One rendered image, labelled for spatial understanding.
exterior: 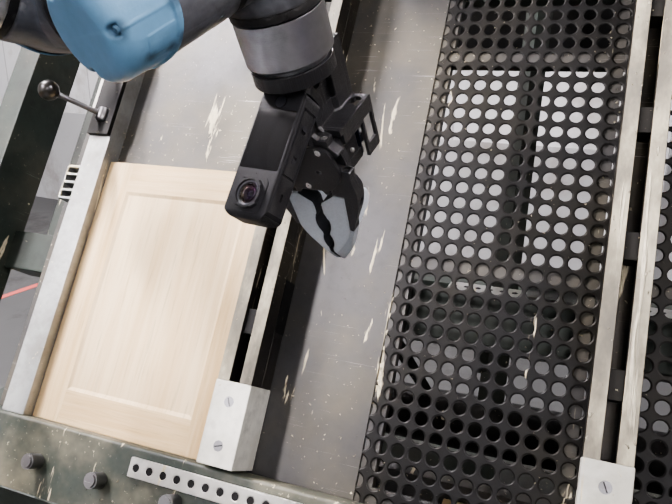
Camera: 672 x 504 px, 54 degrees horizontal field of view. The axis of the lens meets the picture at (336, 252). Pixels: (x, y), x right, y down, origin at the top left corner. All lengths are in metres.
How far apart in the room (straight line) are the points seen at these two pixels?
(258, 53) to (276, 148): 0.07
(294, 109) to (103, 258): 0.79
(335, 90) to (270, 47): 0.09
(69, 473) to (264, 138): 0.79
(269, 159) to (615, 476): 0.59
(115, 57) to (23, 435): 0.93
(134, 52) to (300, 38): 0.14
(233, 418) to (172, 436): 0.15
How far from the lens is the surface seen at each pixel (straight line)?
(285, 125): 0.54
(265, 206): 0.52
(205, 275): 1.15
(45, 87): 1.33
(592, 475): 0.90
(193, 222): 1.20
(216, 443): 1.03
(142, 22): 0.43
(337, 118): 0.59
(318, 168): 0.58
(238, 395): 1.02
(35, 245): 1.48
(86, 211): 1.31
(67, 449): 1.21
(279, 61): 0.53
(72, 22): 0.45
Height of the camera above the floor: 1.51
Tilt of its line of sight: 17 degrees down
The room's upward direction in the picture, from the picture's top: straight up
